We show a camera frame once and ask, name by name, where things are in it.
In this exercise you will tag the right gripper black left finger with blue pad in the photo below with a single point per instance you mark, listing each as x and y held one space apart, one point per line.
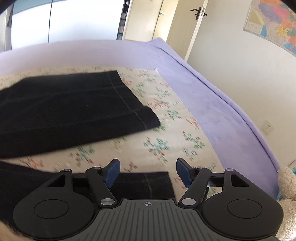
101 180

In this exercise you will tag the black door handle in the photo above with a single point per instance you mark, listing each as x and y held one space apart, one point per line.
198 11

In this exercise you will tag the white wall socket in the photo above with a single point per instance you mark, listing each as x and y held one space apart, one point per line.
267 127

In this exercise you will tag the white room door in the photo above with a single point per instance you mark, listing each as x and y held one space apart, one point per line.
184 27

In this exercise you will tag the white and blue wardrobe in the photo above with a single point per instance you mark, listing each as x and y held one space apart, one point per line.
26 23

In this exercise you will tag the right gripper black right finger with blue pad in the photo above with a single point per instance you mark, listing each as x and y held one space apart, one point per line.
195 180

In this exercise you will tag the white fluffy blanket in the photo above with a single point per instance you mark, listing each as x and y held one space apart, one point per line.
286 183

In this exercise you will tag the dark navy denim pants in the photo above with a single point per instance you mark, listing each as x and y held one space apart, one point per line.
49 113

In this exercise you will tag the colourful wall map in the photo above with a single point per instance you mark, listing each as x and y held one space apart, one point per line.
273 21

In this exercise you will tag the lavender bed sheet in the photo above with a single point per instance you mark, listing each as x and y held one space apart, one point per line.
235 138

